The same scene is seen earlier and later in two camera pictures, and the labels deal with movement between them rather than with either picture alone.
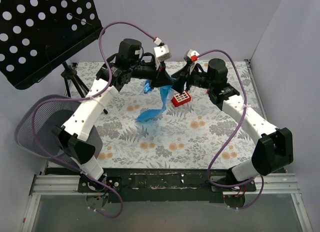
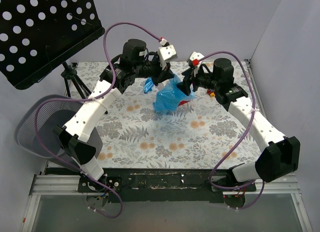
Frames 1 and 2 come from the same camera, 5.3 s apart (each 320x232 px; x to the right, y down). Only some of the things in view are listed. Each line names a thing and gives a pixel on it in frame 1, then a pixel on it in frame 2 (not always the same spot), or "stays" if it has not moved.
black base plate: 159,186 stays
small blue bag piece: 147,87 stays
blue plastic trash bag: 168,93 -> 168,98
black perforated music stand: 37,29 stays
